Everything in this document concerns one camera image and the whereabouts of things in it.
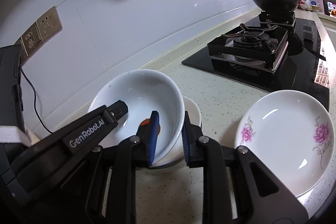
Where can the plain white bowl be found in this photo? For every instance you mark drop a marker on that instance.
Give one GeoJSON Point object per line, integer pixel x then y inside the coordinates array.
{"type": "Point", "coordinates": [187, 136]}

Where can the green rim white bowl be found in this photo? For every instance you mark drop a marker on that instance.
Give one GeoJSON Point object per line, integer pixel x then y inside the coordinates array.
{"type": "Point", "coordinates": [171, 166]}

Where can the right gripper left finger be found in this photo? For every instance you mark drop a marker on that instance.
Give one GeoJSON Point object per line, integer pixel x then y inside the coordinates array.
{"type": "Point", "coordinates": [112, 191]}

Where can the large pink flower plate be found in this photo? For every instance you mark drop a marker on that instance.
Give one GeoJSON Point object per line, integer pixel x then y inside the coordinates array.
{"type": "Point", "coordinates": [292, 133]}

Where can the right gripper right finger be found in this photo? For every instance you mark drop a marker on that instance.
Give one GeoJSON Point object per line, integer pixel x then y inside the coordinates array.
{"type": "Point", "coordinates": [239, 188]}

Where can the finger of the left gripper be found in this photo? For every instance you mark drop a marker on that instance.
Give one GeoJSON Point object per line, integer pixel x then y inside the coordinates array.
{"type": "Point", "coordinates": [115, 112]}

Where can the black gas stove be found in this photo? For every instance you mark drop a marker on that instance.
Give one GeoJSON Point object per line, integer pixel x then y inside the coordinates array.
{"type": "Point", "coordinates": [269, 57]}

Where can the red band white bowl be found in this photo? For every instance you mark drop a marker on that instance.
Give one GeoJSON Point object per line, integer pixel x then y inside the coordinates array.
{"type": "Point", "coordinates": [144, 91]}

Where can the wall power sockets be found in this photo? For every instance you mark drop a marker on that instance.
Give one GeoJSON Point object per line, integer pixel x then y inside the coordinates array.
{"type": "Point", "coordinates": [44, 28]}

